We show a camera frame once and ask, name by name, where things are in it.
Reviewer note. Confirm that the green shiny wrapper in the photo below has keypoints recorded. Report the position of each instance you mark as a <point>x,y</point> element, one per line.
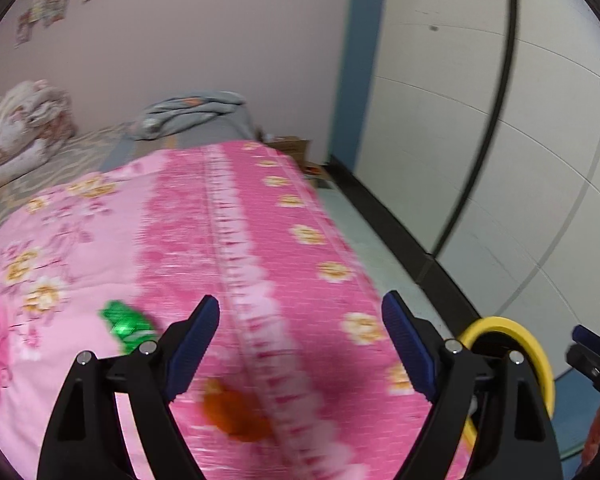
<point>127,325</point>

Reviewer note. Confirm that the yellow rimmed bin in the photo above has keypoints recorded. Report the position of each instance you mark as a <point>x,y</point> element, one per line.
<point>539,355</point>

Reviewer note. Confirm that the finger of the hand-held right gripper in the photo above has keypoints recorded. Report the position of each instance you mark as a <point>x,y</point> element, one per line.
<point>592,360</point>

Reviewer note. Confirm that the orange peel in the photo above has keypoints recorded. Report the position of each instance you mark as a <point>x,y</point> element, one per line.
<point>235,417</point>

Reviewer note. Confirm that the clutter on floor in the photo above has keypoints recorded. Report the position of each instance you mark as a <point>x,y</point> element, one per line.
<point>316,174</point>

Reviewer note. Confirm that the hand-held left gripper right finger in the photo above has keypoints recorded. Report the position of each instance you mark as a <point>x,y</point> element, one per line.
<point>410,350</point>

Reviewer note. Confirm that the grey patterned bed sheet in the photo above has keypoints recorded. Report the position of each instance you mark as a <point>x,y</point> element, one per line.
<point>55,170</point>

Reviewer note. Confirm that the folded floral quilt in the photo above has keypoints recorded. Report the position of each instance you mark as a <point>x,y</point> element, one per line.
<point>20,130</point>

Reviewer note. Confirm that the pink floral blanket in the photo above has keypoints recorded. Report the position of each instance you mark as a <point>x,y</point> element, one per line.
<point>280,260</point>

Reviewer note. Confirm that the white and blue wardrobe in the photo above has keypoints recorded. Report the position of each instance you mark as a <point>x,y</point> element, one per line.
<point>480,110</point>

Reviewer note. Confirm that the cardboard box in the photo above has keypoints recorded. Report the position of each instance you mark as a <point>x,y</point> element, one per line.
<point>292,149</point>

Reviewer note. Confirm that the folded grey blanket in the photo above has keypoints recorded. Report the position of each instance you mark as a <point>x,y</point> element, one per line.
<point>190,110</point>

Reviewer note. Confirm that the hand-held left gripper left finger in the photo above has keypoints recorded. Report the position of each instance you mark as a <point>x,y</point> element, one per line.
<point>195,345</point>

